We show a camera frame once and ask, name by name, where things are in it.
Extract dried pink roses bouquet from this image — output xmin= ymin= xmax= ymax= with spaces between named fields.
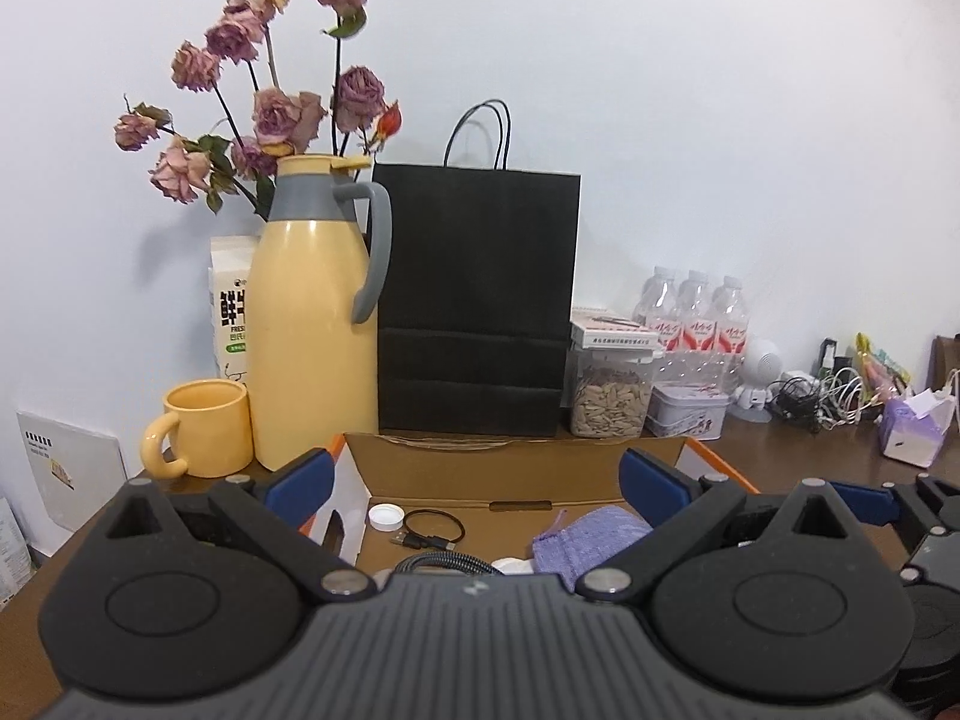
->
xmin=114 ymin=0 xmax=404 ymax=222

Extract yellow mug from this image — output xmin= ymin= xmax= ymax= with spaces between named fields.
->
xmin=140 ymin=379 xmax=254 ymax=481

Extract red cardboard box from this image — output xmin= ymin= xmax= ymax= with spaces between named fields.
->
xmin=300 ymin=431 xmax=762 ymax=593

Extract black cable tangle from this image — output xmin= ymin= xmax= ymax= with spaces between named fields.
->
xmin=769 ymin=367 xmax=826 ymax=432

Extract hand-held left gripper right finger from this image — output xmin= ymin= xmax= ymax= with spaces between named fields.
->
xmin=577 ymin=447 xmax=852 ymax=604

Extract white flat box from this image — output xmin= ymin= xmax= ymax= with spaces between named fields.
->
xmin=570 ymin=309 xmax=667 ymax=352

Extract small printed tin box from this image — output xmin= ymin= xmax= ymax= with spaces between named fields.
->
xmin=645 ymin=382 xmax=730 ymax=441

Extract clear water bottle red label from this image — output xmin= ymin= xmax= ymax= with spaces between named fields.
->
xmin=673 ymin=270 xmax=717 ymax=391
xmin=709 ymin=275 xmax=752 ymax=395
xmin=632 ymin=265 xmax=682 ymax=391

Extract purple knitted pouch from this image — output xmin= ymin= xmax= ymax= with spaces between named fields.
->
xmin=531 ymin=505 xmax=657 ymax=593

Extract black paper bag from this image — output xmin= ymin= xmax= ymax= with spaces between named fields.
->
xmin=371 ymin=99 xmax=582 ymax=437

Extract short black usb cable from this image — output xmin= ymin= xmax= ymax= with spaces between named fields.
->
xmin=390 ymin=508 xmax=464 ymax=552

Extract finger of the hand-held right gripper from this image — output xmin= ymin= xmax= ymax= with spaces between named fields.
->
xmin=825 ymin=474 xmax=960 ymax=535
xmin=898 ymin=529 xmax=960 ymax=587

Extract brown bag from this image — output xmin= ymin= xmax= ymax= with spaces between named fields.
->
xmin=930 ymin=336 xmax=960 ymax=391

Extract yellow thermos jug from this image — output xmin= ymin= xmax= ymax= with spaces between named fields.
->
xmin=246 ymin=154 xmax=393 ymax=472

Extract colourful snack packet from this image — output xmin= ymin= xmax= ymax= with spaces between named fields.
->
xmin=855 ymin=332 xmax=912 ymax=398

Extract purple tissue box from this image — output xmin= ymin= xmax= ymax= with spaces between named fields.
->
xmin=879 ymin=388 xmax=957 ymax=466

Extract white milk carton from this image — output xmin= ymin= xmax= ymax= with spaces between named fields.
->
xmin=208 ymin=235 xmax=260 ymax=383

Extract white panel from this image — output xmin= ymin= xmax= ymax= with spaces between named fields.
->
xmin=16 ymin=411 xmax=128 ymax=533

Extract white robot-shaped speaker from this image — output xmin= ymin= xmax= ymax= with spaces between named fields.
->
xmin=735 ymin=337 xmax=785 ymax=422

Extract black charger plug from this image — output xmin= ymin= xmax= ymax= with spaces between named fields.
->
xmin=819 ymin=337 xmax=856 ymax=383

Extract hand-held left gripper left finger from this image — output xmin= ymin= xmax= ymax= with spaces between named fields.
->
xmin=111 ymin=448 xmax=374 ymax=604

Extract clear jar of seeds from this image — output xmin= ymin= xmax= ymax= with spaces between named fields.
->
xmin=566 ymin=346 xmax=655 ymax=440

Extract blue printed booklets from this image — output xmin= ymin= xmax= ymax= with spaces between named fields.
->
xmin=0 ymin=495 xmax=35 ymax=605

